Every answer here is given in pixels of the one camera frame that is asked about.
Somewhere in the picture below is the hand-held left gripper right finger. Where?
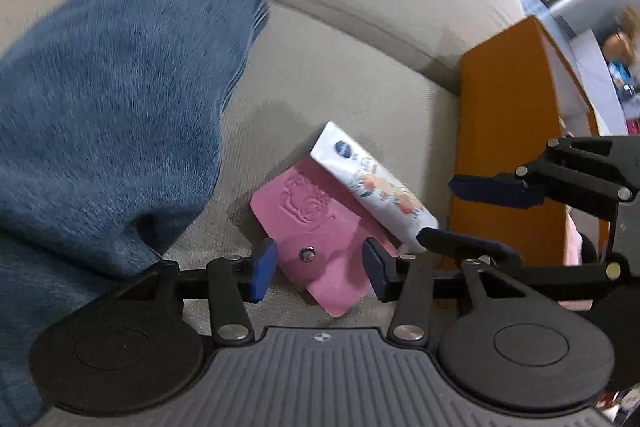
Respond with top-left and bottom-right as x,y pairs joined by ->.
362,237 -> 548,348

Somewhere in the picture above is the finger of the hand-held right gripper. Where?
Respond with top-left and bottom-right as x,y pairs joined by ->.
448,136 -> 640,220
416,227 -> 626,290

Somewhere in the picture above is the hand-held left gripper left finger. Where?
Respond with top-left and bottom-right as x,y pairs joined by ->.
112,238 -> 278,347

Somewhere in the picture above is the pink snap card wallet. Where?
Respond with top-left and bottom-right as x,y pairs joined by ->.
250,157 -> 406,317

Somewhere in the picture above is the orange cardboard box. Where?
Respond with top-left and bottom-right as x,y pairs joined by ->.
442,16 -> 628,308

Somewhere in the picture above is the white floral hand cream tube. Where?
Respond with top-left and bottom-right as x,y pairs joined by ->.
310,121 -> 440,253

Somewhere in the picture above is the pink pouch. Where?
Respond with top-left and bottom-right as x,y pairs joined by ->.
565,212 -> 585,266

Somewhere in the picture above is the beige sofa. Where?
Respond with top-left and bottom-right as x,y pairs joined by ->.
0,0 -> 551,343

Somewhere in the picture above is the person's jeans leg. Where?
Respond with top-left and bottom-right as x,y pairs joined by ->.
0,0 -> 273,427

